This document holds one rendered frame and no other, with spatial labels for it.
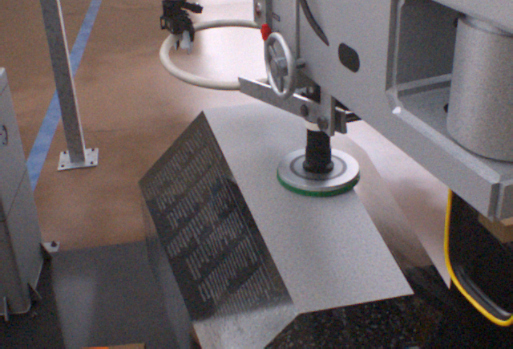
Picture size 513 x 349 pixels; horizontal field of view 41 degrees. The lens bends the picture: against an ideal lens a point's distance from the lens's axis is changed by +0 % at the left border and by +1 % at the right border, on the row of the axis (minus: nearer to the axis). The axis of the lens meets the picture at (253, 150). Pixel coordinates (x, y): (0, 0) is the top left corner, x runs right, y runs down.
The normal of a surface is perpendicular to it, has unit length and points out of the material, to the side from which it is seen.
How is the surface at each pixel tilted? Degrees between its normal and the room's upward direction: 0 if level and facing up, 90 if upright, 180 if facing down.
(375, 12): 90
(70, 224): 0
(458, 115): 90
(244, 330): 45
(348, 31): 90
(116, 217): 0
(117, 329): 0
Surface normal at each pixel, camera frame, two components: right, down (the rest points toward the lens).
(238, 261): -0.71, -0.52
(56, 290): -0.04, -0.88
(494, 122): -0.60, 0.40
